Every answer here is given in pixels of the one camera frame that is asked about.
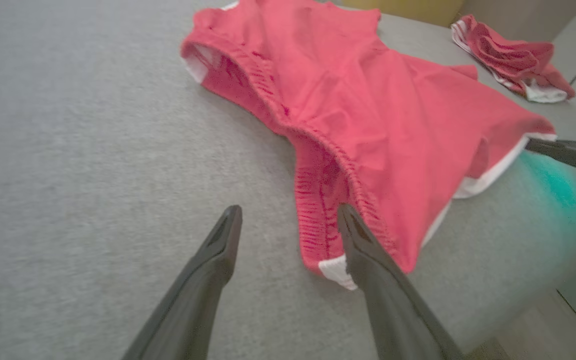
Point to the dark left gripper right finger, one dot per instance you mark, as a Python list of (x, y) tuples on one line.
[(393, 300)]

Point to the red jersey with white trim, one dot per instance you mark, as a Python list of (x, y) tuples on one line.
[(513, 55)]

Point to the large grey sofa chaise cushion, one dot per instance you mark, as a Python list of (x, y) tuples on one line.
[(68, 150)]

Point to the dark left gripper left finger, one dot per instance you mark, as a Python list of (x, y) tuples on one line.
[(193, 300)]

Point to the red shorts with white lining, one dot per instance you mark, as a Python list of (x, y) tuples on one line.
[(368, 100)]

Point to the large yellow sofa back cushion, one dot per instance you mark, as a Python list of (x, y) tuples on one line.
[(408, 10)]

